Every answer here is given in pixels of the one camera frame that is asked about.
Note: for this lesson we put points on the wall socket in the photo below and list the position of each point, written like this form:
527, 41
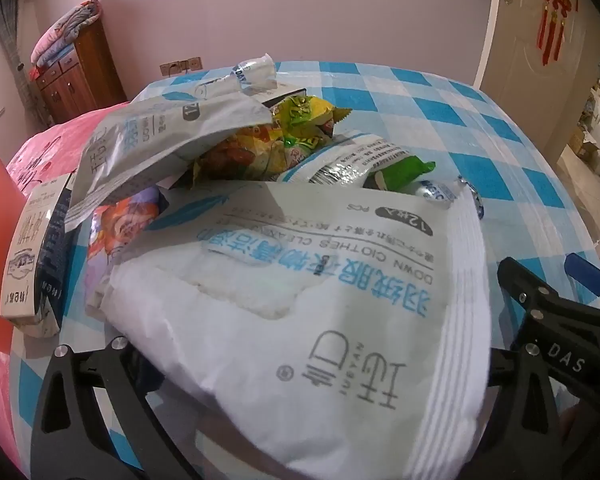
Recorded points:
170, 66
193, 62

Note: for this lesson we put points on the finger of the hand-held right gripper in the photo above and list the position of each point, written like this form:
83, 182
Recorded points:
587, 272
570, 340

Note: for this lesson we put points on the wooden cabinet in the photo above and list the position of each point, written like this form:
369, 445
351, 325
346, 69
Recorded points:
80, 85

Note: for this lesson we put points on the blue checkered tablecloth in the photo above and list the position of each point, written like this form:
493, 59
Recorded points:
430, 110

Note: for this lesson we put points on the beige door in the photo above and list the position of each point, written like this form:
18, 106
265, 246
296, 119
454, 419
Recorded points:
520, 70

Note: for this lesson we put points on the orange snack packet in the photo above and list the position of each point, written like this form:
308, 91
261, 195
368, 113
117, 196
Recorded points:
240, 155

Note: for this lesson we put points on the cartoon printed packet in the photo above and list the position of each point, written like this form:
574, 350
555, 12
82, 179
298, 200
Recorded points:
125, 225

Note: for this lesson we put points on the green wrapper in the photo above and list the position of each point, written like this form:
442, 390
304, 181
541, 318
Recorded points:
400, 170

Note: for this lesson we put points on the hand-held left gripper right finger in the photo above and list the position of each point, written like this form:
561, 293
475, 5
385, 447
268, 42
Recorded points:
525, 377

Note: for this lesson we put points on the folded floral blankets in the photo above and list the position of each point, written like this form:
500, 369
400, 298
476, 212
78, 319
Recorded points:
65, 30

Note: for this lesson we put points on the red door decoration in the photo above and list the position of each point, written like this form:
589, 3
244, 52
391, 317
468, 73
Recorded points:
555, 10

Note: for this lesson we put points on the cardboard box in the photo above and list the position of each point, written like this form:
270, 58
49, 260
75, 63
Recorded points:
582, 152

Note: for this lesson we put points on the white packet with barcode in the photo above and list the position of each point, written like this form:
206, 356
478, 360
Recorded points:
330, 165

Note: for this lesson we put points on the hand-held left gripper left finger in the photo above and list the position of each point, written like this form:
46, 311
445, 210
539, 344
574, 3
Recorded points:
105, 365

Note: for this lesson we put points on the grey curtain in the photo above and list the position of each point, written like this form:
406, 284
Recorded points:
17, 30

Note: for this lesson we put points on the white milk carton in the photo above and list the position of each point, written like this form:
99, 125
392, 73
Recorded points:
25, 250

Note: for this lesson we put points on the white wipes packet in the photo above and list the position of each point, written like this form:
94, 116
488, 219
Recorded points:
305, 335
145, 150

